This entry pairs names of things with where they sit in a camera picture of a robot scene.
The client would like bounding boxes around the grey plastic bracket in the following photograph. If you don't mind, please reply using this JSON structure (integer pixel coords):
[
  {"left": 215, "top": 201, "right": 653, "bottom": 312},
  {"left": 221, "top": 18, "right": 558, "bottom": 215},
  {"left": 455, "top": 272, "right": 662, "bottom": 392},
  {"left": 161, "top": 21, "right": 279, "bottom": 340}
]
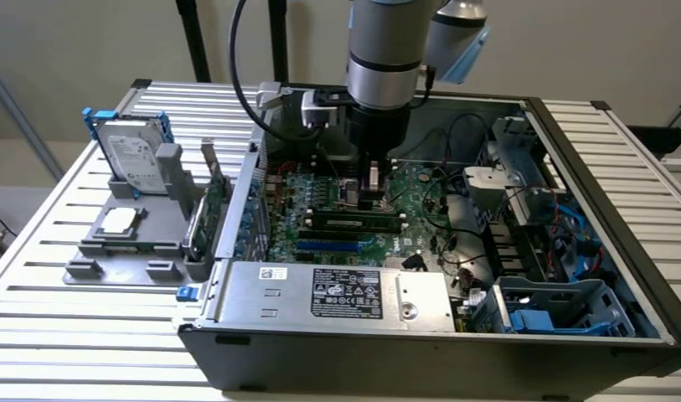
[{"left": 254, "top": 80, "right": 297, "bottom": 112}]

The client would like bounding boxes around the black stand pole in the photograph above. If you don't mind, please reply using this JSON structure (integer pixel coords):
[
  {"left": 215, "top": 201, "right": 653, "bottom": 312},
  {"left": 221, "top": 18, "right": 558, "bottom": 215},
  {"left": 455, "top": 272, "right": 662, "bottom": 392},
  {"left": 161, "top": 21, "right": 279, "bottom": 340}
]
[
  {"left": 265, "top": 0, "right": 293, "bottom": 83},
  {"left": 175, "top": 0, "right": 213, "bottom": 83}
]

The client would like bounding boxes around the green graphics card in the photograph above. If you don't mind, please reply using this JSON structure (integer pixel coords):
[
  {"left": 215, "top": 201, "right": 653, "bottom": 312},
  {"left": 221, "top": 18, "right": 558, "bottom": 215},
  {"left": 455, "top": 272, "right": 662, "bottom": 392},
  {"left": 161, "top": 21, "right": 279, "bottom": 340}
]
[{"left": 182, "top": 137, "right": 233, "bottom": 265}]

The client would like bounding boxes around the silver CPU chip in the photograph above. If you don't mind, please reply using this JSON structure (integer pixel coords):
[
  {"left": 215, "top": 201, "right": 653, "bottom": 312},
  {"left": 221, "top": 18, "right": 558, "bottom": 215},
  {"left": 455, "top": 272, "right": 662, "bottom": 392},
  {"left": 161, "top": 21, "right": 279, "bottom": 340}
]
[{"left": 100, "top": 207, "right": 139, "bottom": 233}]

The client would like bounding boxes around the green RAM stick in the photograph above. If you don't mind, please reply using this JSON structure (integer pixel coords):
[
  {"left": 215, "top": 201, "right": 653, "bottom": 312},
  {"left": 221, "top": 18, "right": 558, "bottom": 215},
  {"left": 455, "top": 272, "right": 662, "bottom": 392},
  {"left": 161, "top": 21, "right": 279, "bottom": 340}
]
[{"left": 307, "top": 211, "right": 403, "bottom": 232}]

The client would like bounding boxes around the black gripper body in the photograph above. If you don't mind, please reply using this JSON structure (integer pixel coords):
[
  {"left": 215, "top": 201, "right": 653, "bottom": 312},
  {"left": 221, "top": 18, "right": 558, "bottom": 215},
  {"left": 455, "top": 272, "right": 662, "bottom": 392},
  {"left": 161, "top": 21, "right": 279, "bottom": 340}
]
[{"left": 347, "top": 103, "right": 411, "bottom": 168}]

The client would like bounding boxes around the blue data wire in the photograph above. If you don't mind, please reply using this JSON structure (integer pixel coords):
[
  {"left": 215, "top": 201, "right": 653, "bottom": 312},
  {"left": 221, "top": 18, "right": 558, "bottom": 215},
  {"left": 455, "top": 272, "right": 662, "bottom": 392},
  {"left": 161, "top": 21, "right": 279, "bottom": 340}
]
[{"left": 549, "top": 199, "right": 602, "bottom": 280}]

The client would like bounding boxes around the blue expansion slot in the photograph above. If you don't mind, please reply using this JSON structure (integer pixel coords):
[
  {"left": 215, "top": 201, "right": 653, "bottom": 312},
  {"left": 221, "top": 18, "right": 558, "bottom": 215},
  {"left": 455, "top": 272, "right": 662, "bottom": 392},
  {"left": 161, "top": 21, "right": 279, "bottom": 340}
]
[{"left": 295, "top": 239, "right": 375, "bottom": 253}]

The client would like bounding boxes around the black expansion slot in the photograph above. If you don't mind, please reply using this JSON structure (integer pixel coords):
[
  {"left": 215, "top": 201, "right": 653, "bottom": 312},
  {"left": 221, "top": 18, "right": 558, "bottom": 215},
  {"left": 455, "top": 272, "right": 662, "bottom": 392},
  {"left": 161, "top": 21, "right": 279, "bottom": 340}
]
[{"left": 299, "top": 228, "right": 375, "bottom": 241}]

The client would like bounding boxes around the green motherboard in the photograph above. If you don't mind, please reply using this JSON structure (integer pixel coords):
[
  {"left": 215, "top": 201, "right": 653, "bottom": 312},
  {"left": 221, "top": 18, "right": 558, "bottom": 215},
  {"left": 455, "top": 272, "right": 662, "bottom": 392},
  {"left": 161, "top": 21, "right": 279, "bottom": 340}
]
[{"left": 259, "top": 160, "right": 462, "bottom": 270}]

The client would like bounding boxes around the silver power supply unit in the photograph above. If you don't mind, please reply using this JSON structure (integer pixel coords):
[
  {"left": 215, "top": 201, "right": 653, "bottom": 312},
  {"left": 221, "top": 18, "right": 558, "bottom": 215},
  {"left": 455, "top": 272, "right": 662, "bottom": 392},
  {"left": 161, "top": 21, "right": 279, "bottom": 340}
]
[{"left": 215, "top": 260, "right": 458, "bottom": 334}]

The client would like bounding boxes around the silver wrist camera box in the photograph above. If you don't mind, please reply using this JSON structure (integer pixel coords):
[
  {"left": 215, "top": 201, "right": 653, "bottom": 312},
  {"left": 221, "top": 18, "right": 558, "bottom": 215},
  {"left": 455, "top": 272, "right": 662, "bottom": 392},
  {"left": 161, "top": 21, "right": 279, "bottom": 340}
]
[{"left": 299, "top": 89, "right": 341, "bottom": 127}]

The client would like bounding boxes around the metal drive cage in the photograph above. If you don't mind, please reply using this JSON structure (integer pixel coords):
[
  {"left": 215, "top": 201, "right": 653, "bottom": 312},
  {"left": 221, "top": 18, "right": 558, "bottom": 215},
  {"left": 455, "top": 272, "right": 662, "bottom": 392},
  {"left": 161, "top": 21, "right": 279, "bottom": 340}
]
[{"left": 461, "top": 116, "right": 568, "bottom": 225}]

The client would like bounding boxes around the black camera cable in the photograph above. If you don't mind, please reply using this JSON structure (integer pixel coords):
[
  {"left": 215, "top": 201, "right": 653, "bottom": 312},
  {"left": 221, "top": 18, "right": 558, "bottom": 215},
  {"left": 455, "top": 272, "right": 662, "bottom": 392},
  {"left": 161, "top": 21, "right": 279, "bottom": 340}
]
[{"left": 229, "top": 0, "right": 326, "bottom": 140}]

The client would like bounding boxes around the black open PC case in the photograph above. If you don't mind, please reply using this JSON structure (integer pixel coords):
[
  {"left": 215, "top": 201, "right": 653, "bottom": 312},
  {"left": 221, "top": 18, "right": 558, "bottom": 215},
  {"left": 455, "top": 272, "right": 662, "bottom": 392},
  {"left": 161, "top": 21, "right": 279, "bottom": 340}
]
[{"left": 175, "top": 88, "right": 681, "bottom": 393}]

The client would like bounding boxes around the aluminium frame post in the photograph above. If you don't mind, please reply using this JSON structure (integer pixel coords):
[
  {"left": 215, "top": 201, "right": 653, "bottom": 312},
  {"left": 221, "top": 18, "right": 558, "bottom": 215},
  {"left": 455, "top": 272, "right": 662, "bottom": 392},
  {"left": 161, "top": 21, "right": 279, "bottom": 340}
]
[{"left": 0, "top": 53, "right": 63, "bottom": 182}]

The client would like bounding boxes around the black box on rail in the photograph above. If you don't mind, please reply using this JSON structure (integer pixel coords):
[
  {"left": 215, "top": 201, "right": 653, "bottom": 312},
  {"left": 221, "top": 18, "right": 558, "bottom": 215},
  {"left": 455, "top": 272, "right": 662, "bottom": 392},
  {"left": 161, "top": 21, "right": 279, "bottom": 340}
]
[{"left": 624, "top": 124, "right": 681, "bottom": 161}]

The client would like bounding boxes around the CPU socket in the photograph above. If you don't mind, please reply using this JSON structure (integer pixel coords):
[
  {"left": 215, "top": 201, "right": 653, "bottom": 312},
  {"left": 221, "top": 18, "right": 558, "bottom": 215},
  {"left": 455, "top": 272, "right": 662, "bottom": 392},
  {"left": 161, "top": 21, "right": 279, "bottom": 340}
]
[{"left": 333, "top": 177, "right": 365, "bottom": 207}]

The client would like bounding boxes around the blue plastic disk bay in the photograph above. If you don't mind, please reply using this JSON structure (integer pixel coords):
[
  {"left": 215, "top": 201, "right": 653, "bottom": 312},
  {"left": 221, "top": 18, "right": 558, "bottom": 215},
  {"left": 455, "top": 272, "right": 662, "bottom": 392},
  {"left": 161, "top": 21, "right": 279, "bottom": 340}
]
[{"left": 492, "top": 275, "right": 638, "bottom": 337}]

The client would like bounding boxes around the grey parts rack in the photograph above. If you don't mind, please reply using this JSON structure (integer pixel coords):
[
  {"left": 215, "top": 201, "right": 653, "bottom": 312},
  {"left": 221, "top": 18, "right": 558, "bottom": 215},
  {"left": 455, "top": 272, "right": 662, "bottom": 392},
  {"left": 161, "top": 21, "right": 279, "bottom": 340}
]
[{"left": 62, "top": 143, "right": 234, "bottom": 289}]

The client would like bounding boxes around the hard disk in blue bracket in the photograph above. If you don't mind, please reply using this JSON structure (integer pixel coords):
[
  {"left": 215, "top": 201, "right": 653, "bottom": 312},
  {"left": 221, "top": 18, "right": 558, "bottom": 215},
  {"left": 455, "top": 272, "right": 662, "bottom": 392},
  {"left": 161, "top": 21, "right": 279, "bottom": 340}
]
[{"left": 80, "top": 106, "right": 177, "bottom": 198}]

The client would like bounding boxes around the black looped wire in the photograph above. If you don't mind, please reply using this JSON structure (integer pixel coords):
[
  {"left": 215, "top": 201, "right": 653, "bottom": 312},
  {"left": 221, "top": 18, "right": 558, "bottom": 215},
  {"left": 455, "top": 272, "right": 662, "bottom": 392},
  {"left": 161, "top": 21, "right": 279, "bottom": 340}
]
[{"left": 443, "top": 112, "right": 493, "bottom": 168}]

